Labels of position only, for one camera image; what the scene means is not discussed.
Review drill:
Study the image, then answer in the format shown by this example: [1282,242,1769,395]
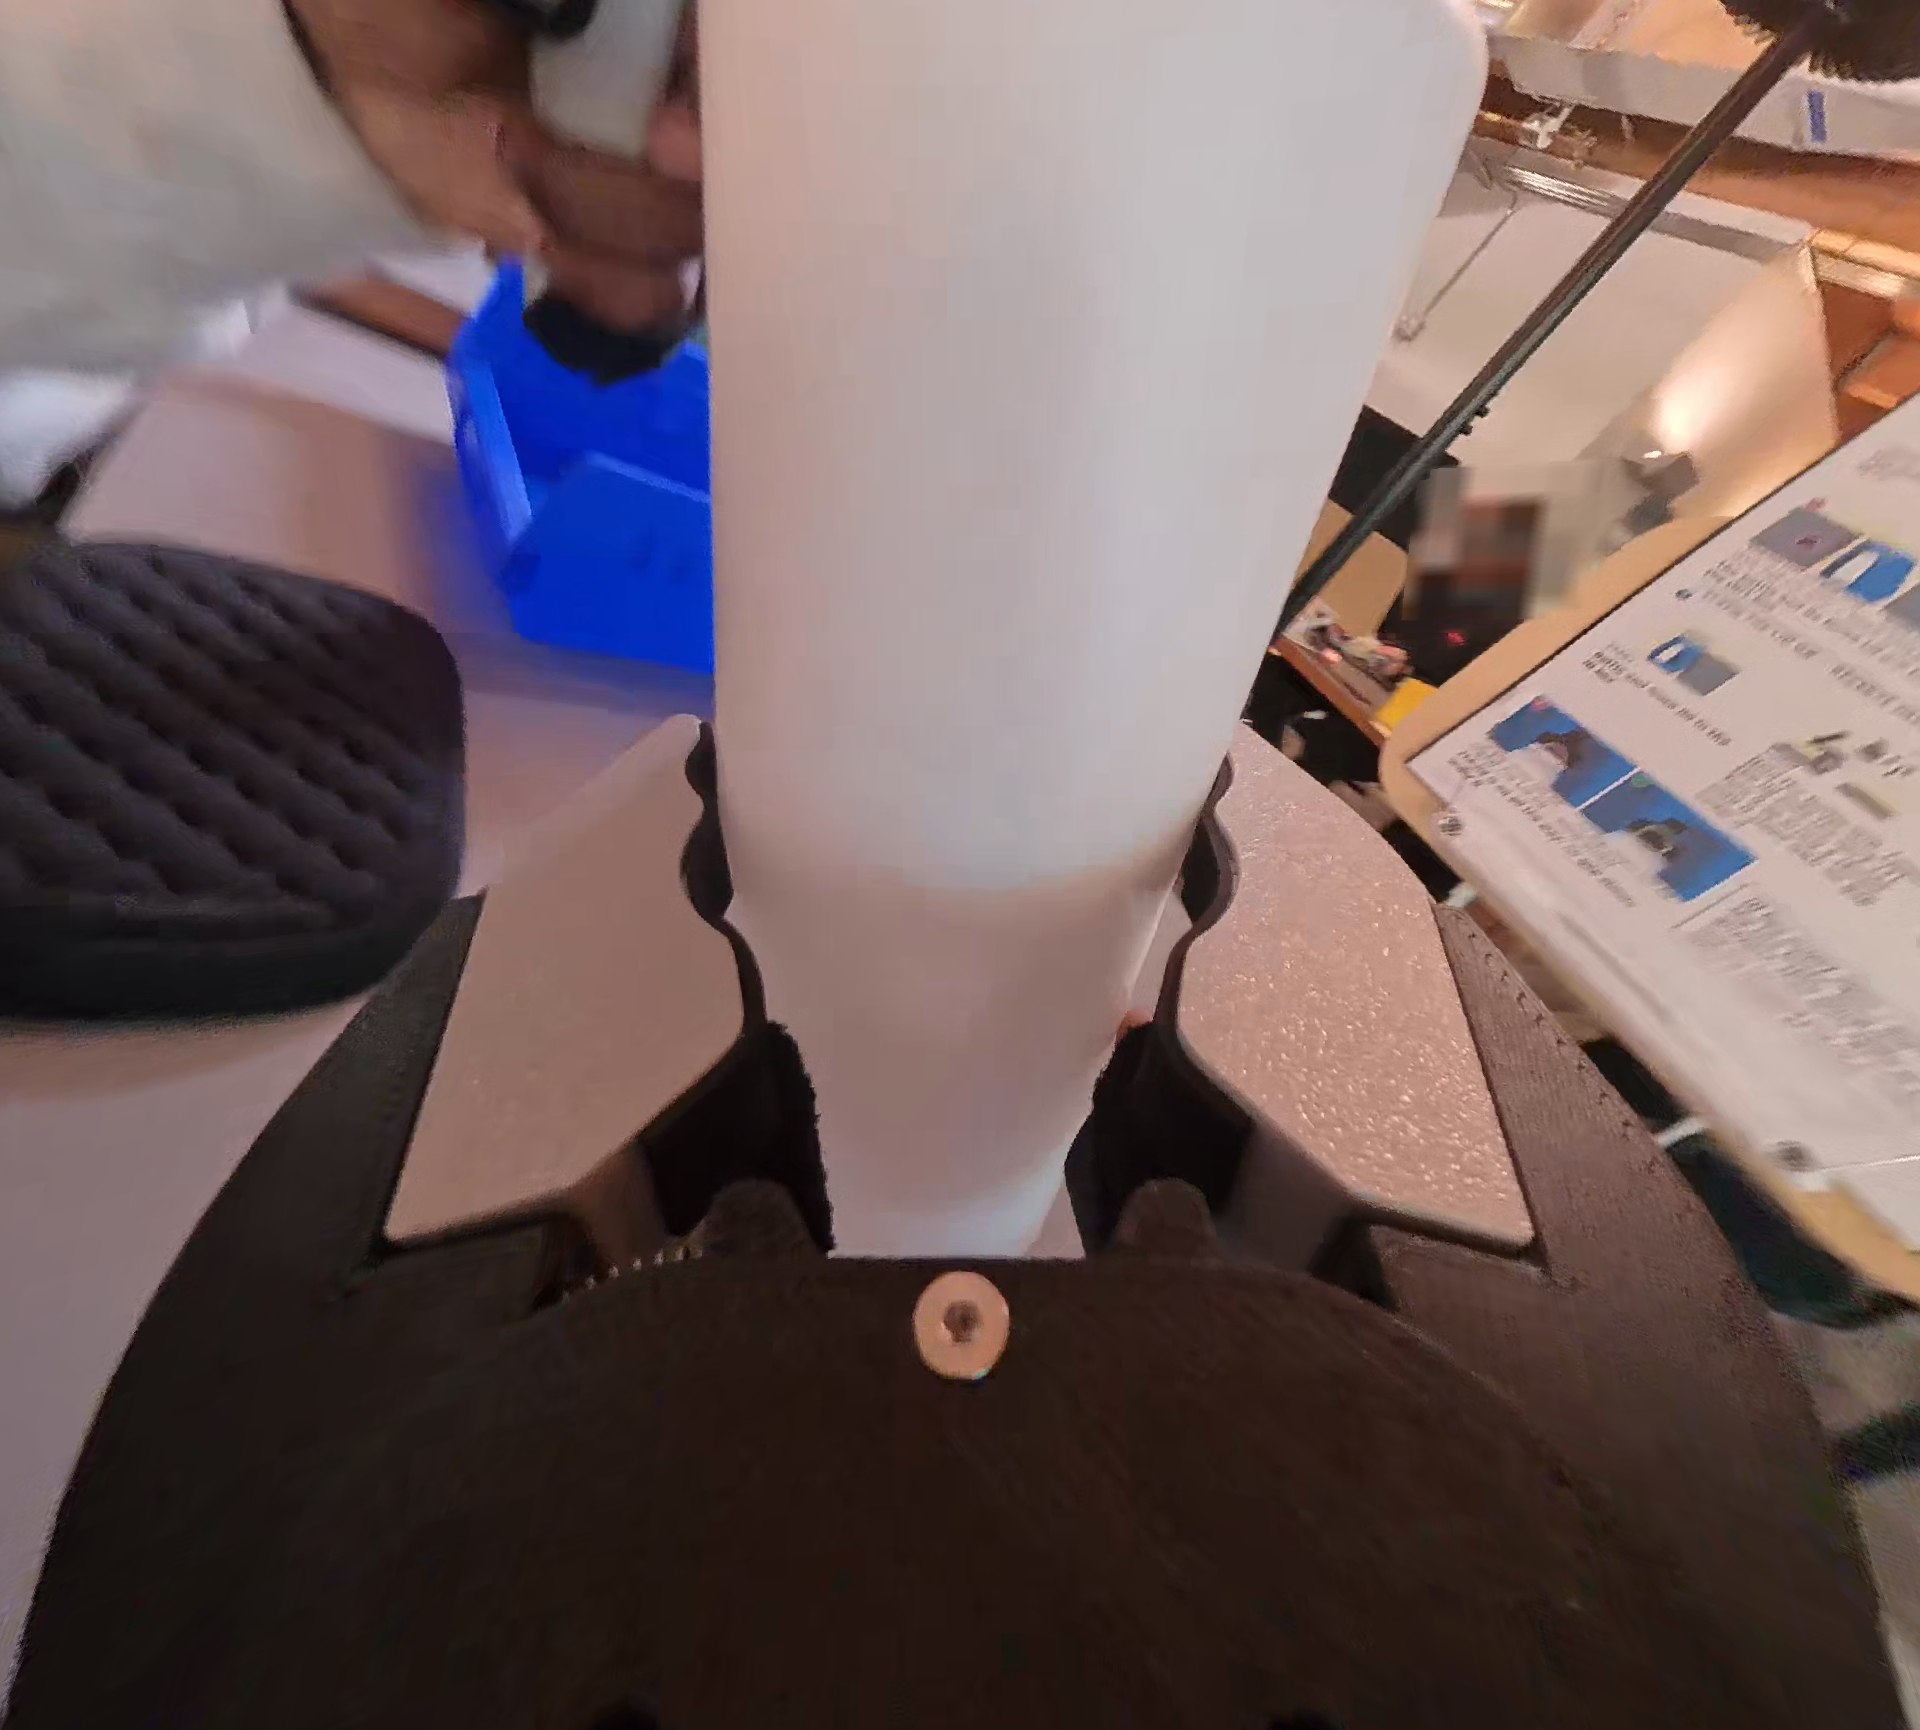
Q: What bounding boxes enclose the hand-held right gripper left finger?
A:
[381,714,769,1264]

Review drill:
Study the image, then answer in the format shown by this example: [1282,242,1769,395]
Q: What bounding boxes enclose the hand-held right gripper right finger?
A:
[1162,724,1540,1275]

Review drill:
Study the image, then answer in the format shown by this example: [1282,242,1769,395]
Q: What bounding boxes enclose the blue plastic bin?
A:
[444,257,717,680]

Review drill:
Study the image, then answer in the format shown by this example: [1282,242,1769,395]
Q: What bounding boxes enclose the white plastic bottle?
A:
[693,0,1502,1263]

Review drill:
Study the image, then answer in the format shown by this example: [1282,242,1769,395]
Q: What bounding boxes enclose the person's left forearm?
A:
[0,0,482,510]

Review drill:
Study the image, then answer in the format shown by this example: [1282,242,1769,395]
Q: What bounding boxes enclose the person's left hand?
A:
[275,0,707,331]

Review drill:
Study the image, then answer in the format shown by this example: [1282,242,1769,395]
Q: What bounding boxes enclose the wooden office table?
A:
[1272,621,1419,746]

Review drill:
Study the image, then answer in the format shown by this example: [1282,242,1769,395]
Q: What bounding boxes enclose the instruction sheet on stand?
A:
[1375,395,1920,1299]

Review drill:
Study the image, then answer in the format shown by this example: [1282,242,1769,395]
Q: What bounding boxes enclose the black slanted pole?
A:
[1277,0,1854,631]

